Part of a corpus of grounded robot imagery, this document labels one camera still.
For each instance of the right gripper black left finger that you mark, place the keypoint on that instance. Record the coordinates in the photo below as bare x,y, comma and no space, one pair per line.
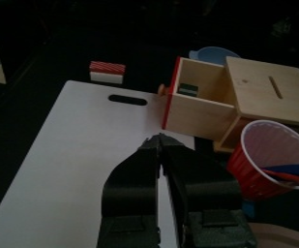
130,193

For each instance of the white plastic cutting board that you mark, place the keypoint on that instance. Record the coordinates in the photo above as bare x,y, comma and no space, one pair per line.
70,161

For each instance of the pink plastic tray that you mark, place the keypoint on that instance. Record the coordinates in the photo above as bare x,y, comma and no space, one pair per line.
281,237

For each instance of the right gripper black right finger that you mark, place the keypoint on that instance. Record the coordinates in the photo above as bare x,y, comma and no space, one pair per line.
207,193

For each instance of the red white striped block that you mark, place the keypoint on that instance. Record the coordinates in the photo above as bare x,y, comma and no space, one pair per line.
107,72

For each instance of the dark green block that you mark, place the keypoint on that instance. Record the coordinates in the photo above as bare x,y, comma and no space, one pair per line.
187,89

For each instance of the red plastic utensil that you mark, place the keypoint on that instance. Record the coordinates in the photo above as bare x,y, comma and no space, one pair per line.
298,179

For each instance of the light blue bowl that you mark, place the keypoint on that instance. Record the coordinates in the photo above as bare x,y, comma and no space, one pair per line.
214,55

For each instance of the blue plastic utensil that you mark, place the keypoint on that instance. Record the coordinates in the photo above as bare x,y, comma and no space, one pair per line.
298,169

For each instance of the wooden drawer with red front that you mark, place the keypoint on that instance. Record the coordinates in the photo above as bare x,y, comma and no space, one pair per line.
199,113

